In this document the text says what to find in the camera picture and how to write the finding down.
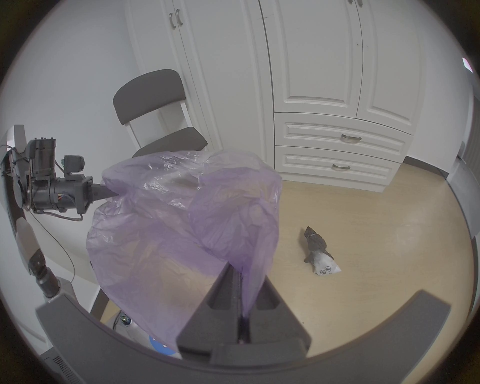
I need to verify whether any grey padded white chair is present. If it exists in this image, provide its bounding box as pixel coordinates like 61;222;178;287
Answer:
112;68;209;158

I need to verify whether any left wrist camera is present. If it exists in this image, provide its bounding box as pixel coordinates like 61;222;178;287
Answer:
60;154;85;180

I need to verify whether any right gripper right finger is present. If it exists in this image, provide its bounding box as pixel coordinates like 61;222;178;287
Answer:
242;275;313;355

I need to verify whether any black plastic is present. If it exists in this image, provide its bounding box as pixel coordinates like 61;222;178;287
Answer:
303;226;335;265

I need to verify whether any white wardrobe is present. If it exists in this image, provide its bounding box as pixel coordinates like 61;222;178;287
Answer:
125;0;428;194

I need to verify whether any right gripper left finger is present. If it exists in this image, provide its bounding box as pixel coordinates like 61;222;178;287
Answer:
176;260;244;357

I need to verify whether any white printed wrapper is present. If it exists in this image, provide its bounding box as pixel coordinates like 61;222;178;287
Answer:
313;252;343;276

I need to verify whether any purple plastic bag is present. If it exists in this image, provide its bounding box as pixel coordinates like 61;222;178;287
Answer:
86;149;284;353

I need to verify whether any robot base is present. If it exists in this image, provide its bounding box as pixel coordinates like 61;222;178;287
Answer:
112;309;181;357

